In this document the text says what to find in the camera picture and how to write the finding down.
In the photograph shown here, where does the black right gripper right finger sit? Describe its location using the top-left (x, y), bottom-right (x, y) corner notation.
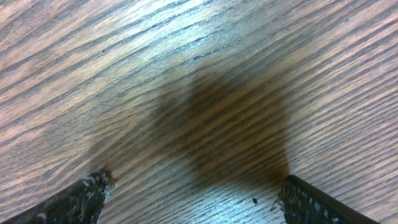
top-left (279, 175), bottom-right (378, 224)

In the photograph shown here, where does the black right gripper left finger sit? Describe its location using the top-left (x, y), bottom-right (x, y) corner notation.
top-left (2, 172), bottom-right (109, 224)

